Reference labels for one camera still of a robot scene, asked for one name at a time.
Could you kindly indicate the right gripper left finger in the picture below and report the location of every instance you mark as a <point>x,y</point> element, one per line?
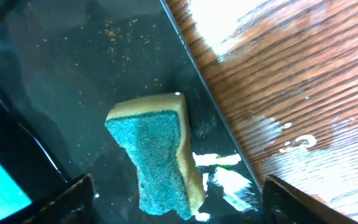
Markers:
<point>71,204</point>

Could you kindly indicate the black plastic tray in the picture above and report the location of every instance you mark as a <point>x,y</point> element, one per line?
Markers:
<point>64,65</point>

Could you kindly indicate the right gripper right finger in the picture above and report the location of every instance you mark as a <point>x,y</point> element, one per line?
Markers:
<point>284,203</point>

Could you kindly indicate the green yellow sponge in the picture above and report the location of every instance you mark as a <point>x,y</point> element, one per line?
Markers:
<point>154,131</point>

